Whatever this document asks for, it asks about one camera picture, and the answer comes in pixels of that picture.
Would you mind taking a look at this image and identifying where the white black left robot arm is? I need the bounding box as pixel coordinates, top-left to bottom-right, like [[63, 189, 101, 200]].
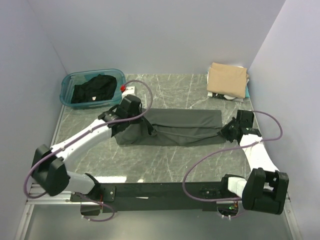
[[30, 94, 142, 201]]

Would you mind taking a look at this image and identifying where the grey t-shirt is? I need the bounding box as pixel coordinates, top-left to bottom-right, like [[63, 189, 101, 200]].
[[115, 108, 226, 147]]

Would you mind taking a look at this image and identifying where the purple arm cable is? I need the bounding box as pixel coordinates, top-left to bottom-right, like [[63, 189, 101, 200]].
[[182, 110, 283, 219], [23, 79, 154, 223]]

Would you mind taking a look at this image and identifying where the black t-shirt in bin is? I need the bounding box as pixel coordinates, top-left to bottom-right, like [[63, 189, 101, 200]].
[[71, 74, 117, 104]]

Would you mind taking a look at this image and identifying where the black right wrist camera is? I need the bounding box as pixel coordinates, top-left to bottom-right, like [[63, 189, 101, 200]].
[[236, 109, 255, 128]]

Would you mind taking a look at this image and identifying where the folded white black t-shirt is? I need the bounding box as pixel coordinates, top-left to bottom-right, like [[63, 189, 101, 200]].
[[206, 65, 251, 102]]

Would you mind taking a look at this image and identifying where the teal plastic bin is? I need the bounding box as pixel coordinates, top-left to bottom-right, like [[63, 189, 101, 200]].
[[59, 69, 126, 109]]

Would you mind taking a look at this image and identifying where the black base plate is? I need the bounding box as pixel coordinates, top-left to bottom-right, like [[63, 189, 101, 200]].
[[69, 181, 250, 216]]

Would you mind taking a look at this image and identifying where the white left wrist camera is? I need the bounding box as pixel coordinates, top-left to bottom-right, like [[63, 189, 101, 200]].
[[120, 85, 137, 98]]

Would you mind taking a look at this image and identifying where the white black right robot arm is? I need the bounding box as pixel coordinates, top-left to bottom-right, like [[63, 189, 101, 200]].
[[219, 118, 289, 215]]

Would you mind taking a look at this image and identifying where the aluminium rail frame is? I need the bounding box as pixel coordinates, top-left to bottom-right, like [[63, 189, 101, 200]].
[[13, 109, 302, 240]]

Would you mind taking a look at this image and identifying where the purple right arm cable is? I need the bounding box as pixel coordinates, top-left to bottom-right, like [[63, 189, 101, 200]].
[[182, 110, 283, 219]]

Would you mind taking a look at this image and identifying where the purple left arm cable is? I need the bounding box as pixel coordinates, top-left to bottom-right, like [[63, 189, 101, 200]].
[[23, 79, 154, 223]]

